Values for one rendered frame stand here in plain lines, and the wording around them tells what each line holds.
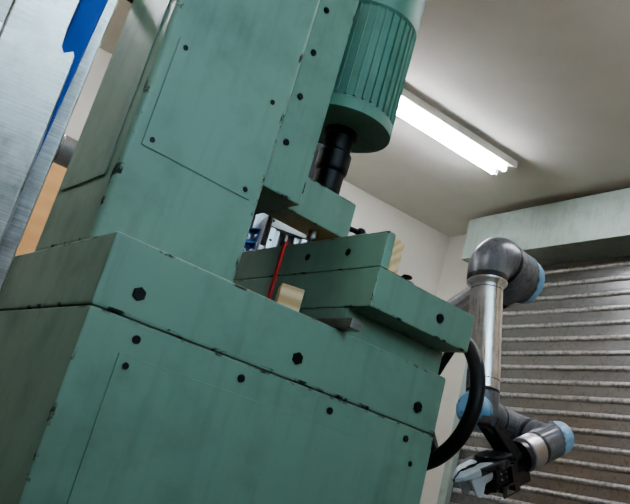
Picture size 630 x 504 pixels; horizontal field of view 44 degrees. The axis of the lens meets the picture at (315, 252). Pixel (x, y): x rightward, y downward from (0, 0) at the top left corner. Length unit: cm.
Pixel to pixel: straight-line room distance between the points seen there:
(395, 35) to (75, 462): 91
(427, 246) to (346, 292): 478
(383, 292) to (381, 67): 47
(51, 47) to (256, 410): 67
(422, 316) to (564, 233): 375
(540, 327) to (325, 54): 388
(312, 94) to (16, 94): 93
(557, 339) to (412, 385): 378
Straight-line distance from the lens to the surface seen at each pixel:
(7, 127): 40
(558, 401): 481
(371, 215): 559
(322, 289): 118
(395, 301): 111
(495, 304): 184
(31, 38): 41
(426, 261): 587
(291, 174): 124
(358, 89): 136
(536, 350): 502
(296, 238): 211
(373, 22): 144
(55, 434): 89
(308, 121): 128
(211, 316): 96
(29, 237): 449
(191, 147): 110
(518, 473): 174
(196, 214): 109
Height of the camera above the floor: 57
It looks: 17 degrees up
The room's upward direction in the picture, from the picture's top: 16 degrees clockwise
